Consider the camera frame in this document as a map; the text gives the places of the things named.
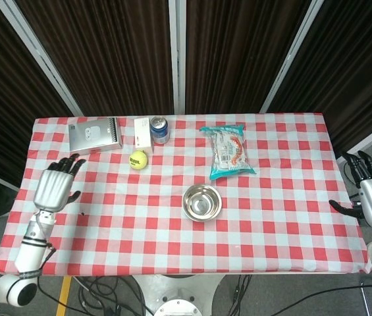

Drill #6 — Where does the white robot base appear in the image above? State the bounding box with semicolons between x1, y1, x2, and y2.
131;275;226;316

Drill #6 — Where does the yellow floor tape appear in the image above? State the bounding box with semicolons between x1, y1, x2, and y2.
55;275;73;316

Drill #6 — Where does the yellow tennis ball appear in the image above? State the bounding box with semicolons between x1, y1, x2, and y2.
128;149;149;170

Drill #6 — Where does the dark brown partition panel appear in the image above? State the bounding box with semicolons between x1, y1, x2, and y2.
0;0;74;187
14;0;175;117
267;0;372;154
185;0;311;115

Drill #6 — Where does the stainless steel bowl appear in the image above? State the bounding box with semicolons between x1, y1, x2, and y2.
182;207;222;221
181;184;223;220
185;210;219;223

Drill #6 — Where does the black floor cable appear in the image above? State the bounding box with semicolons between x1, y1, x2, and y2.
37;275;155;316
250;283;372;309
227;275;253;316

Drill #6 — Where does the silver earbuds box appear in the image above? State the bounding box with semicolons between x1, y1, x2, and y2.
68;117;123;155

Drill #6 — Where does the red white checkered tablecloth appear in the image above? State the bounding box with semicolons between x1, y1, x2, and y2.
0;113;372;277

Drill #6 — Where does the blue drink can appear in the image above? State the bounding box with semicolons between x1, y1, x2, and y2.
149;116;169;145

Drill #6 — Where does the white partition post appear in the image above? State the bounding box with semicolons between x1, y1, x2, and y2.
168;0;186;115
0;0;84;117
259;0;325;113

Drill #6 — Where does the teal snack bag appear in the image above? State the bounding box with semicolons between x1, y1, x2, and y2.
199;124;258;181

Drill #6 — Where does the small white box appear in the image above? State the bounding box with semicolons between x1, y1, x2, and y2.
134;117;155;154

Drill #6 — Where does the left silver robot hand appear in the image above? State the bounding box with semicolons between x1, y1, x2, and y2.
33;157;87;213

